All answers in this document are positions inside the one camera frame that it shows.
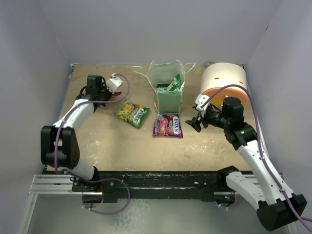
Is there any white round drawer box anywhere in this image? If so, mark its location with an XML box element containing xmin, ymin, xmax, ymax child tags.
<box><xmin>200</xmin><ymin>62</ymin><xmax>248</xmax><ymax>109</ymax></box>

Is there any yellow green Fox's candy bag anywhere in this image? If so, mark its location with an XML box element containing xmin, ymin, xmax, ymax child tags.
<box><xmin>114</xmin><ymin>99</ymin><xmax>150</xmax><ymax>129</ymax></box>

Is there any green snack packet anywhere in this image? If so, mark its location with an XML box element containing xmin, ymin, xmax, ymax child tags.
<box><xmin>166</xmin><ymin>74</ymin><xmax>182</xmax><ymax>92</ymax></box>
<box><xmin>156</xmin><ymin>83</ymin><xmax>169</xmax><ymax>90</ymax></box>

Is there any purple Fox's candy bag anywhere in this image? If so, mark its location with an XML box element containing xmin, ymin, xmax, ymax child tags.
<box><xmin>153</xmin><ymin>114</ymin><xmax>183</xmax><ymax>138</ymax></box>

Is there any green paper bag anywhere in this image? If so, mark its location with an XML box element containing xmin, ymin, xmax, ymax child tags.
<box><xmin>131</xmin><ymin>60</ymin><xmax>195</xmax><ymax>114</ymax></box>

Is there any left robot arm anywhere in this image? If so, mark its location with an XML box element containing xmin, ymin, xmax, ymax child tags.
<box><xmin>40</xmin><ymin>74</ymin><xmax>123</xmax><ymax>191</ymax></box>

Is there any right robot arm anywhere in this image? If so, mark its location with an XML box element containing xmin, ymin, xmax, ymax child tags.
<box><xmin>186</xmin><ymin>94</ymin><xmax>307</xmax><ymax>231</ymax></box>

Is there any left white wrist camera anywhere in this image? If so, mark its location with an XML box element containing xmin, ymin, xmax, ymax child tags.
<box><xmin>106</xmin><ymin>73</ymin><xmax>123</xmax><ymax>94</ymax></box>

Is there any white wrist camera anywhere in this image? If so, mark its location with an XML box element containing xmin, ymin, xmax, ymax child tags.
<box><xmin>106</xmin><ymin>73</ymin><xmax>123</xmax><ymax>94</ymax></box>
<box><xmin>194</xmin><ymin>94</ymin><xmax>210</xmax><ymax>112</ymax></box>

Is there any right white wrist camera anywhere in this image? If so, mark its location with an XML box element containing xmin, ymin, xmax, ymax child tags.
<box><xmin>194</xmin><ymin>94</ymin><xmax>210</xmax><ymax>112</ymax></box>

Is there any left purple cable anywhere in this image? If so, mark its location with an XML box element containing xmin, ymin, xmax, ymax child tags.
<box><xmin>54</xmin><ymin>73</ymin><xmax>131</xmax><ymax>215</ymax></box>

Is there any purple cable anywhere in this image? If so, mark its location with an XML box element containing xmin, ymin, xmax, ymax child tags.
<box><xmin>201</xmin><ymin>84</ymin><xmax>312</xmax><ymax>230</ymax></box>
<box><xmin>54</xmin><ymin>73</ymin><xmax>131</xmax><ymax>215</ymax></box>

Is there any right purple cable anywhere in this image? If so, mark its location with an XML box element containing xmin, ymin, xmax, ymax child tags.
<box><xmin>201</xmin><ymin>84</ymin><xmax>312</xmax><ymax>230</ymax></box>

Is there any black base frame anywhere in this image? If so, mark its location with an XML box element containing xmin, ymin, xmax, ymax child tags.
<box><xmin>42</xmin><ymin>167</ymin><xmax>246</xmax><ymax>204</ymax></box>

